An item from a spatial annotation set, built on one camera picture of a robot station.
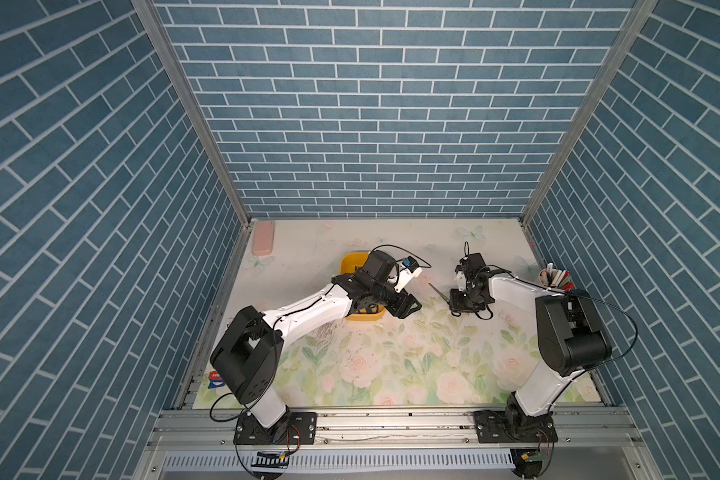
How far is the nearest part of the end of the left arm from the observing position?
0.62m

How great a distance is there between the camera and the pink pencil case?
43.6 inches

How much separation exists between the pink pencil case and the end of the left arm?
0.55m
